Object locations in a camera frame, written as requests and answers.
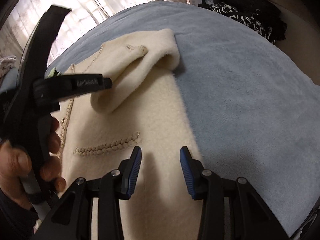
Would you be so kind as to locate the person left hand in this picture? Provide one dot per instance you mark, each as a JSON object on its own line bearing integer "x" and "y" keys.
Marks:
{"x": 16, "y": 164}

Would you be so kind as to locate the cream fuzzy cardigan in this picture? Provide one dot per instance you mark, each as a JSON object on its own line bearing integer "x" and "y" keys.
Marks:
{"x": 143, "y": 108}

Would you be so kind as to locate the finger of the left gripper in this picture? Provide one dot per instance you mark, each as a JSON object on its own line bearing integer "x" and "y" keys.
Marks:
{"x": 63, "y": 87}

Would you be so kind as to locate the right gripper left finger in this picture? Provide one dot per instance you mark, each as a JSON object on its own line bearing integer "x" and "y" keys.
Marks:
{"x": 71, "y": 217}

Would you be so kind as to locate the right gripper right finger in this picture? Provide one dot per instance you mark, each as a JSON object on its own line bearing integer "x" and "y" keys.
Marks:
{"x": 231, "y": 209}

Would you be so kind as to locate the blue bed blanket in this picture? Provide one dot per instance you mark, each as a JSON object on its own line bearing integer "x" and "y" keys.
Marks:
{"x": 252, "y": 111}

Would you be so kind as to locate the white floral curtain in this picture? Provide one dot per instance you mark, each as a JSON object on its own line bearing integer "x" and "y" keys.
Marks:
{"x": 84, "y": 16}

